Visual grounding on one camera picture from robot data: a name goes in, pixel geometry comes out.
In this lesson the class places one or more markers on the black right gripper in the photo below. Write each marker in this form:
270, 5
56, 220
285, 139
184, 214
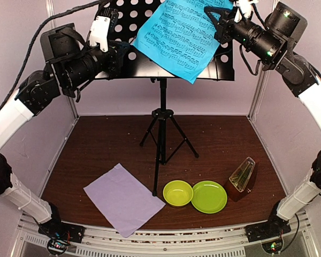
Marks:
222, 32

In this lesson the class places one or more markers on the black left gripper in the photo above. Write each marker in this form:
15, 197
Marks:
118, 48

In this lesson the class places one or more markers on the black perforated music stand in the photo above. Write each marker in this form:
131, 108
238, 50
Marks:
131, 16

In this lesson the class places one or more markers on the blue sheet music paper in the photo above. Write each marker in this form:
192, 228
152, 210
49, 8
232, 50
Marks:
179, 37

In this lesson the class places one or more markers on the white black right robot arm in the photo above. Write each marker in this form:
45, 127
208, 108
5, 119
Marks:
273, 43

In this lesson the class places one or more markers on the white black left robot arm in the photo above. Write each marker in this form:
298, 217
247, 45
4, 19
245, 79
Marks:
71, 64

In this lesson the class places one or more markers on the lime green bowl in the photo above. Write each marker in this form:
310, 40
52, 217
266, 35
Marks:
178, 193

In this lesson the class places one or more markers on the lavender paper sheet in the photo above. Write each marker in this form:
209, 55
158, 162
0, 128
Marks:
124, 201

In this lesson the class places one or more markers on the brown wooden metronome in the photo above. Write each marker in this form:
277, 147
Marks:
241, 182

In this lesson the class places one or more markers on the lime green plate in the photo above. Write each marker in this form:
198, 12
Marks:
209, 197

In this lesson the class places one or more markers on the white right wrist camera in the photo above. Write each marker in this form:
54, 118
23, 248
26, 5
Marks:
244, 9

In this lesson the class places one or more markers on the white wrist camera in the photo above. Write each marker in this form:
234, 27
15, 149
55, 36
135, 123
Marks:
244, 9
104, 22

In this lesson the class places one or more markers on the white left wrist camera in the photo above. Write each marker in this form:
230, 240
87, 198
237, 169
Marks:
104, 22

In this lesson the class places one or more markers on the aluminium left corner post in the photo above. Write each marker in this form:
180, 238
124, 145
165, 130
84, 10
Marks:
49, 4

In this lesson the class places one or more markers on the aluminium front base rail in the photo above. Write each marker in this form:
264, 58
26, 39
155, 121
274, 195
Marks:
219, 241

